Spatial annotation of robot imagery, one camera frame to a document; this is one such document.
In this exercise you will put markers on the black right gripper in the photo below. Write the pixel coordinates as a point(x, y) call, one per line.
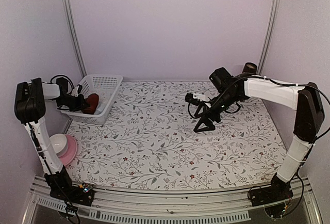
point(211, 126)

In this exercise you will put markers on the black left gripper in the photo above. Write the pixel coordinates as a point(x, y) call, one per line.
point(80, 105)

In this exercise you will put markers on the dark red towel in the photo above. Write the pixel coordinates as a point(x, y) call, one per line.
point(92, 101)

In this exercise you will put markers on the blue orange patterned towel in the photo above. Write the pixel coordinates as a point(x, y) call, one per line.
point(100, 108)

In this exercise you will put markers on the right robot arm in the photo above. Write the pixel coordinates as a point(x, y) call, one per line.
point(304, 100)

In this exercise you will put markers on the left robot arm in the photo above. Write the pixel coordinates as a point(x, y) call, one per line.
point(30, 110)

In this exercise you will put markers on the white plastic basket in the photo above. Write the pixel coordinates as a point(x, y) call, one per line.
point(100, 92)

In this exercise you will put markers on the white bowl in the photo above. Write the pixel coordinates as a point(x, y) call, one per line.
point(59, 143)

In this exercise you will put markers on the pink plate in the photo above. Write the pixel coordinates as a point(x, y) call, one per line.
point(68, 154)

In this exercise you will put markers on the floral tablecloth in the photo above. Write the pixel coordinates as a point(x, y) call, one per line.
point(148, 142)

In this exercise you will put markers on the black cylinder cup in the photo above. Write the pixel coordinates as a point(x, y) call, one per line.
point(250, 68)

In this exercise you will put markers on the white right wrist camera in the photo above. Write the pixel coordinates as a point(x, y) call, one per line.
point(196, 98)

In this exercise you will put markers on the front aluminium rail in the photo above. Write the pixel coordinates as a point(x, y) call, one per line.
point(228, 205)

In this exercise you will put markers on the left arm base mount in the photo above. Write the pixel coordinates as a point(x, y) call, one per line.
point(63, 190)

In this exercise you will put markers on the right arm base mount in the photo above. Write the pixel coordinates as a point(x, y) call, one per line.
point(277, 191)

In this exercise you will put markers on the left aluminium frame post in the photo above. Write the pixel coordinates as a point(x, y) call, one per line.
point(74, 37)

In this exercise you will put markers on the aluminium frame post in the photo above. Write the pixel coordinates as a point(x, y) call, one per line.
point(74, 37)
point(268, 36)

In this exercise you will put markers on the right aluminium frame post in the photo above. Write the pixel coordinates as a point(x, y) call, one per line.
point(268, 36)

